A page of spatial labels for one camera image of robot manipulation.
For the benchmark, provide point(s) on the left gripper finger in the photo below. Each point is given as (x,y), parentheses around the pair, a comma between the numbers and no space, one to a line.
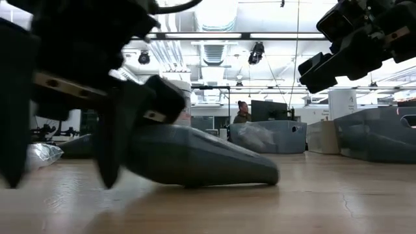
(16,97)
(112,130)

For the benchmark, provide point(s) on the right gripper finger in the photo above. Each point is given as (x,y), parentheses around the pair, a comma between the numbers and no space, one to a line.
(317,65)
(321,81)

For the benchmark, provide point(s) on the clear bag of white cotton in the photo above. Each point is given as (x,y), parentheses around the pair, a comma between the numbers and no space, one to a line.
(256,138)
(44,156)

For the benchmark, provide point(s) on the background robot arm with red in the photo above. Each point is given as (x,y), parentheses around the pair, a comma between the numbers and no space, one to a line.
(42,131)

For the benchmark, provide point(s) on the white column with sign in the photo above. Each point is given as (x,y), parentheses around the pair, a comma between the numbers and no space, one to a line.
(341,104)

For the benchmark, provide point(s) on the pale translucent plastic bin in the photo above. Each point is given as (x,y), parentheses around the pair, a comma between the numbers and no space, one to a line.
(323,136)

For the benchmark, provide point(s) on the grey translucent plastic bin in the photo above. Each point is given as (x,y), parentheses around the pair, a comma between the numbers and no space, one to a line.
(286,143)
(357,130)

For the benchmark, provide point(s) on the black ceiling spot lamp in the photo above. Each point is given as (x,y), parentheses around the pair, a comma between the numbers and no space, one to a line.
(144,58)
(256,53)

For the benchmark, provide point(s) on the person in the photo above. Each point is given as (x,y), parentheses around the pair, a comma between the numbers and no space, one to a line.
(242,117)

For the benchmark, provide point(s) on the small white bottle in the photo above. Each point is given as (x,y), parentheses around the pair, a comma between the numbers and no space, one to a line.
(223,135)

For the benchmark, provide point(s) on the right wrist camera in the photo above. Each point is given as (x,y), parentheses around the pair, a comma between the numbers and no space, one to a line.
(334,24)

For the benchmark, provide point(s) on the round silver air duct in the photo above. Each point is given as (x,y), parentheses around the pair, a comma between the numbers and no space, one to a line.
(216,13)

